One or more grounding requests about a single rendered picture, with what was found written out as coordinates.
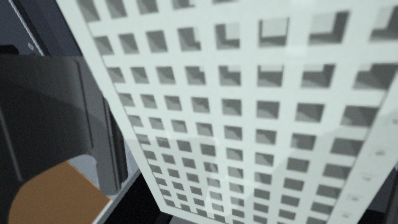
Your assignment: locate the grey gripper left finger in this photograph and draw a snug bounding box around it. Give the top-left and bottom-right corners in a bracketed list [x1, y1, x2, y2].
[0, 54, 128, 224]

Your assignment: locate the white well plate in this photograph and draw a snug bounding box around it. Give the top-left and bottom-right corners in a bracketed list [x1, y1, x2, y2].
[56, 0, 398, 224]

